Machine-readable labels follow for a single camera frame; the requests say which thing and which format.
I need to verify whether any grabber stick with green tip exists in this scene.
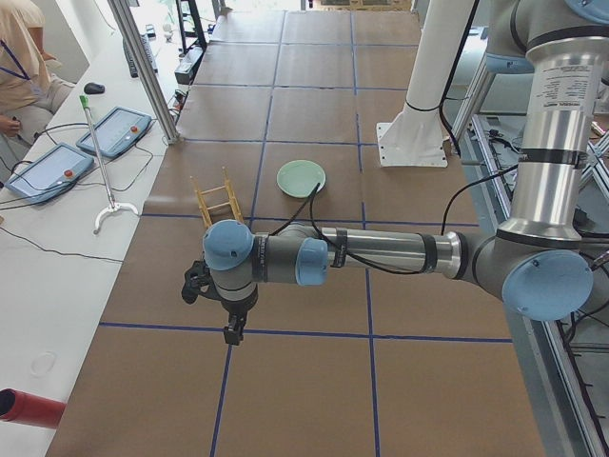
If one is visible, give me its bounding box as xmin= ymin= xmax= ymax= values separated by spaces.
xmin=79 ymin=95 xmax=139 ymax=235

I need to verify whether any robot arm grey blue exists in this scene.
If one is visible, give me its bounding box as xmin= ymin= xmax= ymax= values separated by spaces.
xmin=182 ymin=1 xmax=608 ymax=345

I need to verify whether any white pedestal column with base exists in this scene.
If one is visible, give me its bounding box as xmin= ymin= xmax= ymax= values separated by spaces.
xmin=377 ymin=0 xmax=477 ymax=168

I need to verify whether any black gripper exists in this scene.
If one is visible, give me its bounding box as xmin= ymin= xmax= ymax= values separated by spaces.
xmin=224 ymin=304 xmax=249 ymax=346

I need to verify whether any teach pendant tablet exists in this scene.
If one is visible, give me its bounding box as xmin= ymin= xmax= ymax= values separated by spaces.
xmin=93 ymin=107 xmax=152 ymax=158
xmin=5 ymin=143 xmax=93 ymax=204

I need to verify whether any black keyboard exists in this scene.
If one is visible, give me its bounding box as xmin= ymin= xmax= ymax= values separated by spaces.
xmin=122 ymin=33 xmax=159 ymax=80

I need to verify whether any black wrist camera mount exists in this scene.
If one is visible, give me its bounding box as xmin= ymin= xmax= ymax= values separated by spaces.
xmin=181 ymin=260 xmax=219 ymax=305

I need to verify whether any near teach pendant tablet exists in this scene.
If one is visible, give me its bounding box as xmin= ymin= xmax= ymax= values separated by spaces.
xmin=5 ymin=143 xmax=93 ymax=204

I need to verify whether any aluminium frame post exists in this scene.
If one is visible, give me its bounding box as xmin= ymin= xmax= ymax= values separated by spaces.
xmin=108 ymin=0 xmax=180 ymax=145

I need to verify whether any seated person in beige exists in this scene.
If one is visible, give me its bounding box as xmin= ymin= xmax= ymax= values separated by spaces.
xmin=1 ymin=1 xmax=73 ymax=146

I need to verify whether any light green plate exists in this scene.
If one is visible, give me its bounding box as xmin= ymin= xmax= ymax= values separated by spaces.
xmin=276 ymin=160 xmax=326 ymax=198

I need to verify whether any far teach pendant tablet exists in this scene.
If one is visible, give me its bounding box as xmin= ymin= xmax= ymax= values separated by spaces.
xmin=93 ymin=107 xmax=152 ymax=158

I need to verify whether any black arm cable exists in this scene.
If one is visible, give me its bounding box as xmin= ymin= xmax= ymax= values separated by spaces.
xmin=268 ymin=156 xmax=522 ymax=275

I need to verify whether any wooden dish rack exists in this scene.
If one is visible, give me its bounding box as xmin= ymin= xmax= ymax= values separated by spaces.
xmin=189 ymin=166 xmax=245 ymax=229

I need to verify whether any black computer mouse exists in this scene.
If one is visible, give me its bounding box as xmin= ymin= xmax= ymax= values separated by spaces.
xmin=84 ymin=82 xmax=106 ymax=95

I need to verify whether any red cylinder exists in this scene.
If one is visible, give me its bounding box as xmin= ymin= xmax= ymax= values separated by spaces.
xmin=1 ymin=388 xmax=66 ymax=428

